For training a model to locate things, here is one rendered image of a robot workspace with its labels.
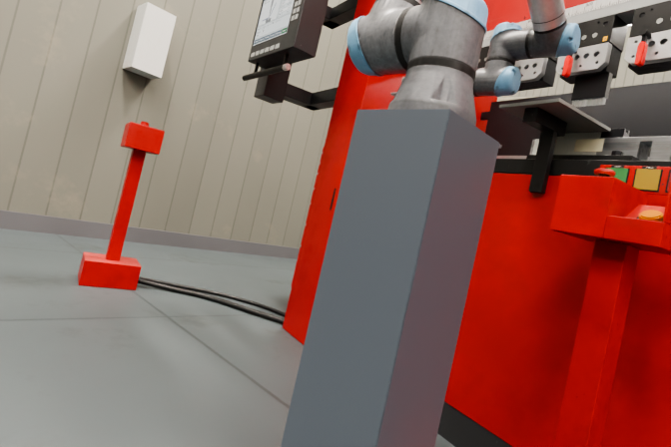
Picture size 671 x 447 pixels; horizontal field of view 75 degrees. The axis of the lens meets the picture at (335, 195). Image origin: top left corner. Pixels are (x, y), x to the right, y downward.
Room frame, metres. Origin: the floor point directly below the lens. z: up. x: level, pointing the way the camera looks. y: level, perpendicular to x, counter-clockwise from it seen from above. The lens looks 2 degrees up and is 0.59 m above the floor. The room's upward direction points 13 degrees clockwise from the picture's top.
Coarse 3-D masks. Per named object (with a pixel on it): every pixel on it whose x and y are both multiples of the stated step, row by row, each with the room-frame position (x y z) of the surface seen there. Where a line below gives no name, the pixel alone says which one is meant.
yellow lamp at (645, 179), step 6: (636, 174) 0.93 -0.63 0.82; (642, 174) 0.92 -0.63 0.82; (648, 174) 0.91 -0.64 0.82; (654, 174) 0.90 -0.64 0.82; (636, 180) 0.93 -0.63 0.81; (642, 180) 0.92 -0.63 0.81; (648, 180) 0.91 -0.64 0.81; (654, 180) 0.90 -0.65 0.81; (636, 186) 0.93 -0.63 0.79; (642, 186) 0.92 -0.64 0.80; (648, 186) 0.91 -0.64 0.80; (654, 186) 0.90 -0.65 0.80
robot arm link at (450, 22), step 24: (432, 0) 0.70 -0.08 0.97; (456, 0) 0.68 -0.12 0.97; (480, 0) 0.69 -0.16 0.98; (408, 24) 0.73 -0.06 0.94; (432, 24) 0.69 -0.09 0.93; (456, 24) 0.68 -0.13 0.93; (480, 24) 0.69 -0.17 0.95; (408, 48) 0.74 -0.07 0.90; (432, 48) 0.69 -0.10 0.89; (456, 48) 0.68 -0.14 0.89; (480, 48) 0.71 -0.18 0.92
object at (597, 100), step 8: (608, 72) 1.25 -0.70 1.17; (576, 80) 1.33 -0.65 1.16; (584, 80) 1.31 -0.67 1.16; (592, 80) 1.29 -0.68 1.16; (600, 80) 1.27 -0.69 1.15; (608, 80) 1.25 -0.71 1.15; (576, 88) 1.33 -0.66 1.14; (584, 88) 1.30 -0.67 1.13; (592, 88) 1.28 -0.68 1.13; (600, 88) 1.26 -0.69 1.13; (608, 88) 1.26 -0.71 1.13; (576, 96) 1.32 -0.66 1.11; (584, 96) 1.30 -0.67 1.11; (592, 96) 1.28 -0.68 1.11; (600, 96) 1.26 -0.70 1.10; (576, 104) 1.33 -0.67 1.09; (584, 104) 1.30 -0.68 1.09; (592, 104) 1.28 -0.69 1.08; (600, 104) 1.26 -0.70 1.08
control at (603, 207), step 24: (600, 168) 1.00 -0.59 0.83; (576, 192) 0.88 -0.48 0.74; (600, 192) 0.84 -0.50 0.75; (624, 192) 0.85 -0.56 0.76; (648, 192) 0.91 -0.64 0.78; (552, 216) 0.91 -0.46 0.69; (576, 216) 0.87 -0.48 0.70; (600, 216) 0.83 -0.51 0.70; (624, 216) 0.87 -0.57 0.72; (624, 240) 0.79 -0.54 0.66; (648, 240) 0.76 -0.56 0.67
